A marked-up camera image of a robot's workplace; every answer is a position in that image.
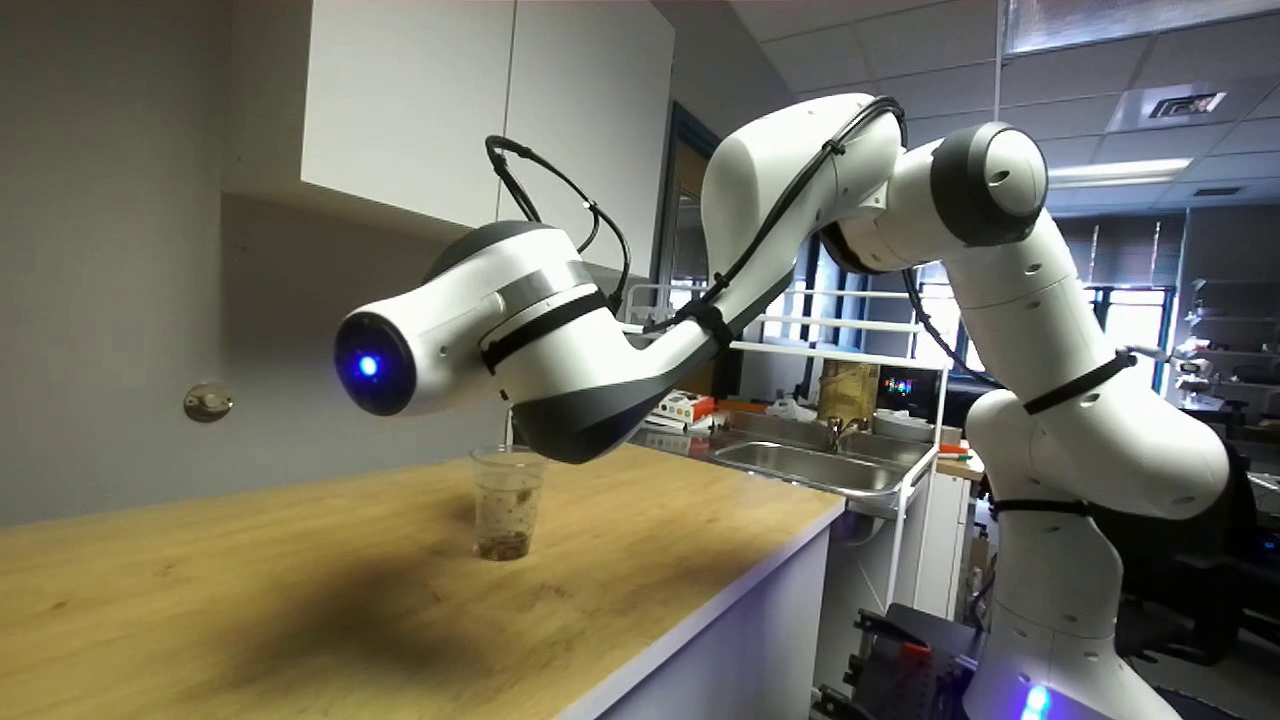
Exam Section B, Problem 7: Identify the transparent plastic cup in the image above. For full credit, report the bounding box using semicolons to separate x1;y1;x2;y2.
463;442;548;562

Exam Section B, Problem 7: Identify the red and white box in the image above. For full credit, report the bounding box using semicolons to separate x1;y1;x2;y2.
652;387;733;430

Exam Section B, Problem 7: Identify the stainless steel sink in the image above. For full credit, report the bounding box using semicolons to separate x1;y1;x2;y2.
622;402;955;519

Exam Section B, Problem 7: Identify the brown bag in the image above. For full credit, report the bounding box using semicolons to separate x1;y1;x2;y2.
815;361;885;441

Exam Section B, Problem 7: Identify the white counter base cabinet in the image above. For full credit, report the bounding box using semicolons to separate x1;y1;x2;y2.
597;522;840;720

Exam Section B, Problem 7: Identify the bright window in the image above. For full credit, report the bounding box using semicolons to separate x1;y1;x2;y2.
1100;280;1178;400

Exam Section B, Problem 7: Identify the rectangular ceiling light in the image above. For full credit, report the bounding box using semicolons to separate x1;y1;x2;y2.
1044;152;1198;186

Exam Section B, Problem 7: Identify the ceiling air vent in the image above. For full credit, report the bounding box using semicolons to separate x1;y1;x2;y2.
1104;80;1233;131

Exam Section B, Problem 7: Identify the dark door frame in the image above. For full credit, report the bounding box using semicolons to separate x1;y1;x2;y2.
656;99;723;314

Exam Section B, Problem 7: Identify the white wire shelf rack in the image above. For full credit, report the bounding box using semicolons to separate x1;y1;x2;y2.
622;273;961;471

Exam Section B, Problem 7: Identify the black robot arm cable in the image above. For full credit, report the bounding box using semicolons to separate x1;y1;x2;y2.
481;131;637;313

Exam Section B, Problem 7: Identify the white wall cabinet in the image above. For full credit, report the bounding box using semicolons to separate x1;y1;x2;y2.
216;0;679;265

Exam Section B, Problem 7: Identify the round wall knob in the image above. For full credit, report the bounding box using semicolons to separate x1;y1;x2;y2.
178;381;238;427

